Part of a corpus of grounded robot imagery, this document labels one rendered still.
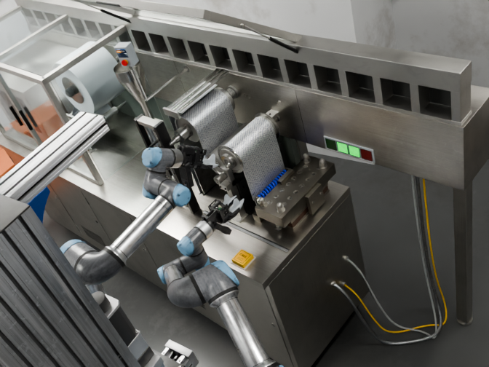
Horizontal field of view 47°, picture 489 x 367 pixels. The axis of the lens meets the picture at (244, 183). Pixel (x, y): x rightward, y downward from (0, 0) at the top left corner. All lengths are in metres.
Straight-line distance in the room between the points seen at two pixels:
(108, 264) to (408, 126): 1.20
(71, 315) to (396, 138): 1.39
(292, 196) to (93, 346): 1.27
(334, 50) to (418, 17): 1.90
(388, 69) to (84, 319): 1.32
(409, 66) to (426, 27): 2.04
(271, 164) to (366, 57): 0.74
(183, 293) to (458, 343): 1.67
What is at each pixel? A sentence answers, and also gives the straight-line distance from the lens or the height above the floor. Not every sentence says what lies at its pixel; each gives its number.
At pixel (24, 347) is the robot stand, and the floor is 1.76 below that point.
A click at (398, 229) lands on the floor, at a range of 3.73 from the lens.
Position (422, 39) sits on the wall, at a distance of 4.15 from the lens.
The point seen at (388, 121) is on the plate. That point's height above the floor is 1.39.
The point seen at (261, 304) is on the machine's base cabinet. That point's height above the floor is 0.66.
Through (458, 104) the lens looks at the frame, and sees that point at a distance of 2.06.
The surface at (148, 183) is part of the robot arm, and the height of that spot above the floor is 1.47.
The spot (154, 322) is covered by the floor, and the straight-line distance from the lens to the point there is 3.68.
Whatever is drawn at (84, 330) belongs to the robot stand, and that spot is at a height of 1.65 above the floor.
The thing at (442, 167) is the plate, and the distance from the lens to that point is 2.26.
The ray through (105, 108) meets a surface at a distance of 3.21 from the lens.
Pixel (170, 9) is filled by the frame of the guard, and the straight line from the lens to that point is 2.09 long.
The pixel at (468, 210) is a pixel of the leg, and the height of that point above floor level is 0.84.
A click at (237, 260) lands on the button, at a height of 0.92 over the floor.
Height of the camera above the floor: 2.72
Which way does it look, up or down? 39 degrees down
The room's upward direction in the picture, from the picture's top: 19 degrees counter-clockwise
